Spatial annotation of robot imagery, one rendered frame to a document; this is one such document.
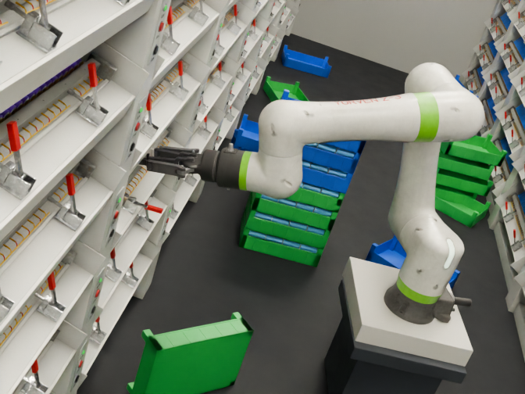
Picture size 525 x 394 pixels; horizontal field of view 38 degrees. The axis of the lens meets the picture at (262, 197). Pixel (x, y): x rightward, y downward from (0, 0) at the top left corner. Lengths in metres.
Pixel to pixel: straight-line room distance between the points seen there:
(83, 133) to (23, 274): 0.23
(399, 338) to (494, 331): 0.94
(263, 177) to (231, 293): 0.88
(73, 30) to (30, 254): 0.39
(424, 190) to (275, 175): 0.53
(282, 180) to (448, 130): 0.40
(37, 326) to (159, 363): 0.64
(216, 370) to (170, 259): 0.63
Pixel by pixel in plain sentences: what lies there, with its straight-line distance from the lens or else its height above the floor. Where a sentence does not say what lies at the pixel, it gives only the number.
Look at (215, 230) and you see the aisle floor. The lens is 2.88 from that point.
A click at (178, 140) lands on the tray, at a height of 0.55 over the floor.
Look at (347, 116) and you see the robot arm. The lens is 1.74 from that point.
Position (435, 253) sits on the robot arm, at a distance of 2.04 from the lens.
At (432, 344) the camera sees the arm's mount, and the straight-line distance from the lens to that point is 2.12.
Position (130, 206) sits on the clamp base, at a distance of 1.77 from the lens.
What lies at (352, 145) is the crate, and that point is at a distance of 2.65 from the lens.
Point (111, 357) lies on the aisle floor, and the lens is 2.20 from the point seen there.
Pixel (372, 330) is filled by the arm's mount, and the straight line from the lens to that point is 2.06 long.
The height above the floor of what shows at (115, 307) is 0.16.
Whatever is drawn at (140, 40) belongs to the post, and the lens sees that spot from 1.34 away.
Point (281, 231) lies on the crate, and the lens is 2.79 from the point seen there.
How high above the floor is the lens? 1.44
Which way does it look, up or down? 27 degrees down
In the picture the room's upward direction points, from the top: 19 degrees clockwise
